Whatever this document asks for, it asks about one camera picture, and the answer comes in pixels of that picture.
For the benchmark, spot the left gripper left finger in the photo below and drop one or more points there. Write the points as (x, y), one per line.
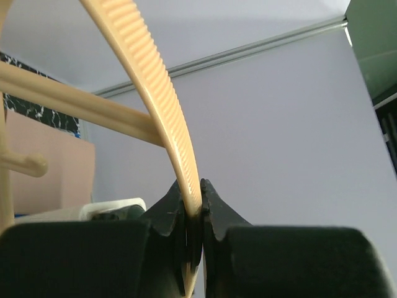
(98, 258)

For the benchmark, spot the beige plastic hanger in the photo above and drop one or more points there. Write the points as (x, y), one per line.
(123, 27)

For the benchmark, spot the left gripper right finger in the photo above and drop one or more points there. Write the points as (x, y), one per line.
(246, 260)

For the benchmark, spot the white foam box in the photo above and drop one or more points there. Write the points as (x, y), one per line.
(133, 208)

